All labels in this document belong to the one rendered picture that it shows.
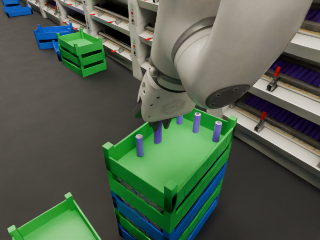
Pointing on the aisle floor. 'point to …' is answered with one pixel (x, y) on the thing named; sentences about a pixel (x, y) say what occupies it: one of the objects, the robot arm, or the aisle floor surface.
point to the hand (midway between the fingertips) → (160, 120)
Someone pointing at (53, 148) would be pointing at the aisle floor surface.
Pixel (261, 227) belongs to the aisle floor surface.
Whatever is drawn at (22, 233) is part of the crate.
